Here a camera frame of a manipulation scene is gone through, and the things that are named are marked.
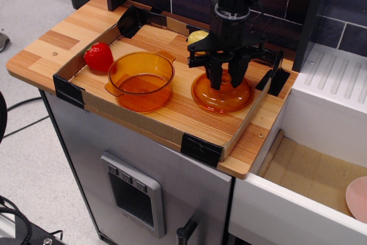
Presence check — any orange transparent plastic pot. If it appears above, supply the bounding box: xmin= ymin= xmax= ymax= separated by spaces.
xmin=105 ymin=51 xmax=175 ymax=113

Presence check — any yellow toy potato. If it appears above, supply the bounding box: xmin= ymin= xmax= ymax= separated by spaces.
xmin=188 ymin=30 xmax=209 ymax=46

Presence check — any black upright post right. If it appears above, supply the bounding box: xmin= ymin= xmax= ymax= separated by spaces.
xmin=292 ymin=0 xmax=321 ymax=72

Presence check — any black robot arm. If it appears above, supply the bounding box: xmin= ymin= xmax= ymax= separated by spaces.
xmin=188 ymin=0 xmax=266 ymax=90

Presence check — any white toy sink unit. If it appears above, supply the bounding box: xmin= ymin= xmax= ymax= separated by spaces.
xmin=228 ymin=45 xmax=366 ymax=244

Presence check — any cardboard fence with black tape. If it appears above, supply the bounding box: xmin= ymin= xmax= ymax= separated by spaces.
xmin=53 ymin=3 xmax=298 ymax=178

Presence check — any orange transparent pot lid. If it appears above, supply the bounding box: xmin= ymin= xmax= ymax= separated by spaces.
xmin=191 ymin=69 xmax=255 ymax=114

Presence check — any pink plate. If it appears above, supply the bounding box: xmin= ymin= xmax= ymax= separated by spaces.
xmin=345 ymin=176 xmax=366 ymax=223

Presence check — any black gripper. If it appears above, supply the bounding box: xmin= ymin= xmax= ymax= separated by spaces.
xmin=188 ymin=9 xmax=266 ymax=90

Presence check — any black oven handle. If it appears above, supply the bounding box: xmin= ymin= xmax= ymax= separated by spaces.
xmin=176 ymin=219 xmax=198 ymax=245

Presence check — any black floor cable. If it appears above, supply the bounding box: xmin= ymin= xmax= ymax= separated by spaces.
xmin=2 ymin=97 xmax=50 ymax=139

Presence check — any red toy strawberry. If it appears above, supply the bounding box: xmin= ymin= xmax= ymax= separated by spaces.
xmin=84 ymin=42 xmax=114 ymax=72

